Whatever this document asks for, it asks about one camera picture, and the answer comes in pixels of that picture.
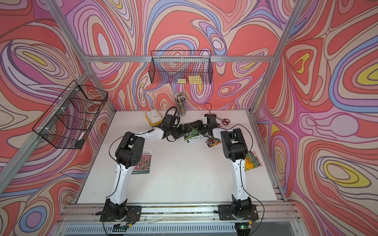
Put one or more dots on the red handled scissors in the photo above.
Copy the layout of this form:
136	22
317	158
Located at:
224	121

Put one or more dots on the black wire basket back wall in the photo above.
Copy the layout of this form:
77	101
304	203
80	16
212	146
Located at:
167	66

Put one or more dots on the small yellow sticky notes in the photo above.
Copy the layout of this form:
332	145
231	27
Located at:
182	81

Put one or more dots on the green gourd seed packet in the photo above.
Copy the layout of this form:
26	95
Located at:
193	139

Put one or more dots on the yellow sticky notes pad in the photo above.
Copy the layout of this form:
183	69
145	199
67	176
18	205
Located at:
196	79

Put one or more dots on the black wire basket wall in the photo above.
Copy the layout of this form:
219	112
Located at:
68	121
167	66

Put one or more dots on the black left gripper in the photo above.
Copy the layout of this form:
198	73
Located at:
182	132

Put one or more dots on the striped pencil cup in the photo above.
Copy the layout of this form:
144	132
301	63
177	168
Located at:
180	101

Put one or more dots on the yellow sunflower seed packet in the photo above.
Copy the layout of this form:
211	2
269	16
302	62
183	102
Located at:
252	161

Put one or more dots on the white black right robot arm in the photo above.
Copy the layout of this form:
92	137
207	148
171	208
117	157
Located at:
235	151

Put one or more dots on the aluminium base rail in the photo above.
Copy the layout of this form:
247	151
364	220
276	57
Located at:
274	219

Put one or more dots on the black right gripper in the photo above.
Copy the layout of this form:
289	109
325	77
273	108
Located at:
198	125

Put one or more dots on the aluminium frame post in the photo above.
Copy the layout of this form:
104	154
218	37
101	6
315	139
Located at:
70	37

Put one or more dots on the black wire basket left wall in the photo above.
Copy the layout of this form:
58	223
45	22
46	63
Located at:
68	121

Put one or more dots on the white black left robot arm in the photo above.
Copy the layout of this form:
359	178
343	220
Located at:
127	155

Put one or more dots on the mixed colour flower seed packet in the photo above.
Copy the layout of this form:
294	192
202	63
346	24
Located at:
211	142

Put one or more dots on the pink flower field seed packet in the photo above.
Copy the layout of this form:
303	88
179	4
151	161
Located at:
144	165

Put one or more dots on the yellow square alarm clock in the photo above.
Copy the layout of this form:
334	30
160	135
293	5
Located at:
153	117

